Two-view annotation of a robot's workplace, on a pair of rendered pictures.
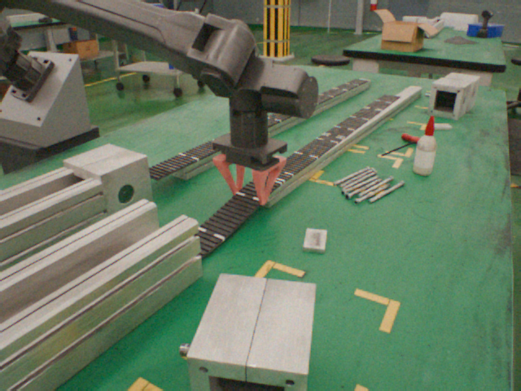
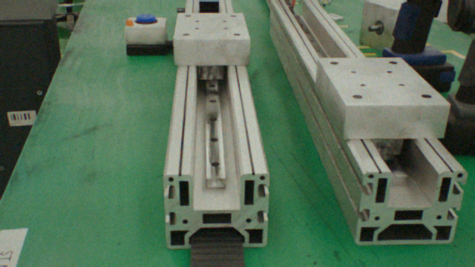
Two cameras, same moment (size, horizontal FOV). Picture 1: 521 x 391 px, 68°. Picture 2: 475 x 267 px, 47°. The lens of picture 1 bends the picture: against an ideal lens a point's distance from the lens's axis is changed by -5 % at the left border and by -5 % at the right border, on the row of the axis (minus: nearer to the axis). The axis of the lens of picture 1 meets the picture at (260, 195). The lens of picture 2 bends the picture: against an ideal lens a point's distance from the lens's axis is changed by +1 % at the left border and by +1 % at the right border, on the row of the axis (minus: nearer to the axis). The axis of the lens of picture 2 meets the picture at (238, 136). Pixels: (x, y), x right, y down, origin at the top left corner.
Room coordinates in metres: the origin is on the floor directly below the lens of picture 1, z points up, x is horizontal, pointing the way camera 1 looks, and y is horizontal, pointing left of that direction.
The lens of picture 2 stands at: (-0.47, 0.99, 1.12)
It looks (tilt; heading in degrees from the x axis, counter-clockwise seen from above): 26 degrees down; 322
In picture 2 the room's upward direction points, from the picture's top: 1 degrees clockwise
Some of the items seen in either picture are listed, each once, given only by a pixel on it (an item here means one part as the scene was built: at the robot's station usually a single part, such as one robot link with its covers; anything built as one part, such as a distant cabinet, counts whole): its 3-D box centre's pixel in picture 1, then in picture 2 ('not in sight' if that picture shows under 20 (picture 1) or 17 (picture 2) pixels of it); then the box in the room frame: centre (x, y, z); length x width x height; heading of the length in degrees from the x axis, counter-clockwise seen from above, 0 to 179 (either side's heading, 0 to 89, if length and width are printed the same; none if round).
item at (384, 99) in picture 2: not in sight; (372, 104); (-0.09, 0.48, 0.87); 0.16 x 0.11 x 0.07; 145
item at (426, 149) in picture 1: (426, 144); not in sight; (0.74, -0.33, 0.84); 0.04 x 0.04 x 0.12
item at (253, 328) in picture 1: (244, 353); (388, 25); (0.25, 0.01, 0.83); 0.11 x 0.10 x 0.10; 80
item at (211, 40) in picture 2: not in sight; (211, 45); (0.22, 0.50, 0.87); 0.16 x 0.11 x 0.07; 145
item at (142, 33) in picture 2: not in sight; (151, 35); (0.52, 0.44, 0.81); 0.10 x 0.08 x 0.06; 55
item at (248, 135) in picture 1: (248, 129); not in sight; (0.58, 0.02, 0.92); 0.10 x 0.07 x 0.07; 55
